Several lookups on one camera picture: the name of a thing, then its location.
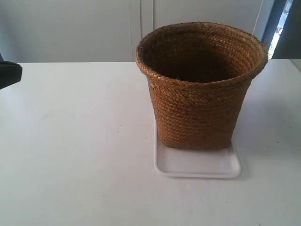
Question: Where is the brown woven wicker basket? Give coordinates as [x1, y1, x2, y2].
[135, 22, 268, 150]

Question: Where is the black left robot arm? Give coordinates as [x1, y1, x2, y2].
[0, 55, 23, 89]

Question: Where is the white rectangular plastic tray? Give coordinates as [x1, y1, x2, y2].
[154, 128, 242, 179]

